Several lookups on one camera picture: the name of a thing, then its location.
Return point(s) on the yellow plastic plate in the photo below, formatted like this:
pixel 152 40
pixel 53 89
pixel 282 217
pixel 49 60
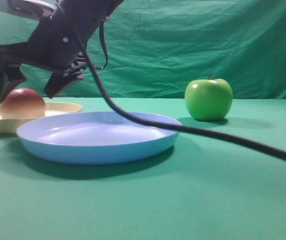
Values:
pixel 52 109

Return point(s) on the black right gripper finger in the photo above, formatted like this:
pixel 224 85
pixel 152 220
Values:
pixel 58 82

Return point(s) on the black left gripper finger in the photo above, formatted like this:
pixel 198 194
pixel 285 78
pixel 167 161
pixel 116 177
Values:
pixel 11 58

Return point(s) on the round yellow brown bread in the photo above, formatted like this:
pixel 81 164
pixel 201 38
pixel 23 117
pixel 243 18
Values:
pixel 22 103

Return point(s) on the blue plastic plate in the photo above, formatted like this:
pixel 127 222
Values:
pixel 93 138

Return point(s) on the green apple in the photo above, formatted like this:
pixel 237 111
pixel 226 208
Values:
pixel 208 100

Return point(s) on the green table cloth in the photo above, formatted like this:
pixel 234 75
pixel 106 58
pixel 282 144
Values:
pixel 201 189

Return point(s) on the green backdrop cloth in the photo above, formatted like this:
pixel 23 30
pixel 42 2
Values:
pixel 156 47

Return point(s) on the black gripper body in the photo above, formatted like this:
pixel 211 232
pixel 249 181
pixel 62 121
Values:
pixel 58 44

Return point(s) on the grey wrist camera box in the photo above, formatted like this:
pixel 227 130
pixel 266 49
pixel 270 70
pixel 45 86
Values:
pixel 30 9

